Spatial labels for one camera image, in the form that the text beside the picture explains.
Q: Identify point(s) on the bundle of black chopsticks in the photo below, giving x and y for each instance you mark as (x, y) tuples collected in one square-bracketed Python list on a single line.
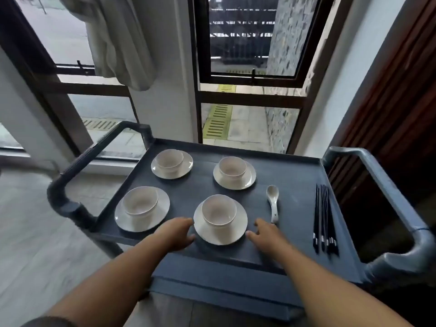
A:
[(325, 217)]

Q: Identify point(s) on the white ceramic spoon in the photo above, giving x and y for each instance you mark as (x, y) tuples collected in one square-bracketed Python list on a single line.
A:
[(272, 194)]

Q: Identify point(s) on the person's left hand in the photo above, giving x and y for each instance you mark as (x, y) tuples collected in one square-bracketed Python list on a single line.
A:
[(173, 234)]

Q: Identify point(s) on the grey blue service cart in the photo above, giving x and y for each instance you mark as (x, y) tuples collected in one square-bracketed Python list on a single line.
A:
[(293, 180)]

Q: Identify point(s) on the dark framed window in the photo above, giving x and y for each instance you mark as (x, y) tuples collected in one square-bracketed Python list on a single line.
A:
[(85, 89), (252, 98)]

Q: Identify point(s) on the white ceramic bowl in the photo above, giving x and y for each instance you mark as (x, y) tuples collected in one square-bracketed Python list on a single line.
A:
[(169, 159), (232, 166), (218, 211), (139, 202)]

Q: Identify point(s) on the person's right forearm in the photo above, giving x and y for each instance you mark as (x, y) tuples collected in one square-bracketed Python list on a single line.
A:
[(327, 292)]

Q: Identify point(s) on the white ceramic plate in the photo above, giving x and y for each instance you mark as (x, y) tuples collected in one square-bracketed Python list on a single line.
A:
[(164, 204), (251, 178), (186, 166), (235, 233)]

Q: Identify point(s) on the brown wooden slat panel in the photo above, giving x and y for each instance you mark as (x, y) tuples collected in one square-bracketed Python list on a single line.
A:
[(402, 98)]

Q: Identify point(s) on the person's right hand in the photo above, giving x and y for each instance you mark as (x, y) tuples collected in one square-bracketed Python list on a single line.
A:
[(270, 240)]

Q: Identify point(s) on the person's left forearm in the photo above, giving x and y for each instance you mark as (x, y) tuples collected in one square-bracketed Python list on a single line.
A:
[(112, 286)]

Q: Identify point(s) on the white curtain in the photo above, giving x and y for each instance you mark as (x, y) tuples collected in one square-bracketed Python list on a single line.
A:
[(115, 40)]

